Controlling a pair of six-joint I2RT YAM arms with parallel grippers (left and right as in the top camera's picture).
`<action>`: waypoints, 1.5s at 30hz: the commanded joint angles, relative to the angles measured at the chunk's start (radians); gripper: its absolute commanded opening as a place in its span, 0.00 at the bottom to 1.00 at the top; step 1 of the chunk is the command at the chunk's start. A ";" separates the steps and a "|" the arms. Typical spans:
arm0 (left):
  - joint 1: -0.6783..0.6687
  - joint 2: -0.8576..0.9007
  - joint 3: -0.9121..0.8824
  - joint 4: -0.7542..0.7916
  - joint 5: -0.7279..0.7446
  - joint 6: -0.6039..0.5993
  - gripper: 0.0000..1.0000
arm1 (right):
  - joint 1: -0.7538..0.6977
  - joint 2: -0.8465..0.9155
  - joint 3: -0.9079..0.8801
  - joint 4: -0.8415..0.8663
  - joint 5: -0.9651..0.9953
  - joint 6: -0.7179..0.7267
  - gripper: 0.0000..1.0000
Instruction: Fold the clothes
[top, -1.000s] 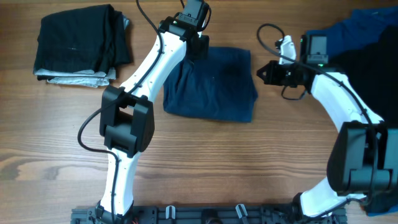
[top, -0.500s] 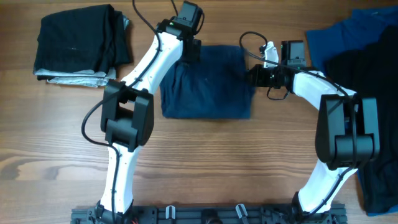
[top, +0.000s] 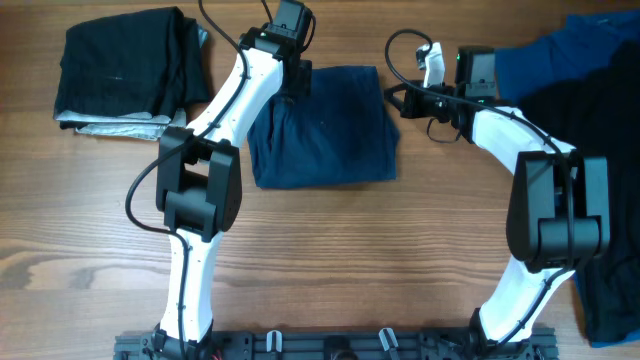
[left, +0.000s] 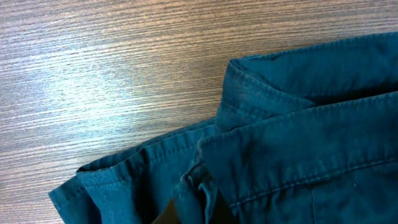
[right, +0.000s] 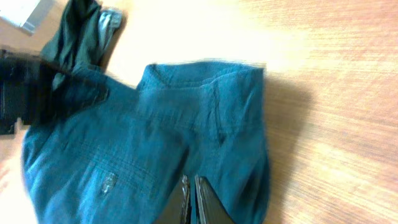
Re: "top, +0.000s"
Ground blue denim shorts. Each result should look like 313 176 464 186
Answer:
247 66 400 189

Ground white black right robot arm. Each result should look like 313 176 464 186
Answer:
384 42 610 354

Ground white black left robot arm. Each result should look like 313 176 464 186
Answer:
147 1 316 359

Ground blue t-shirt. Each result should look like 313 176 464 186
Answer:
492 8 640 349

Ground black folded garment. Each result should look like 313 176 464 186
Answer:
53 6 212 130

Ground black t-shirt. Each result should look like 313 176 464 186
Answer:
520 41 639 347

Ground grey folded garment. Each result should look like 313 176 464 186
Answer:
53 23 210 142

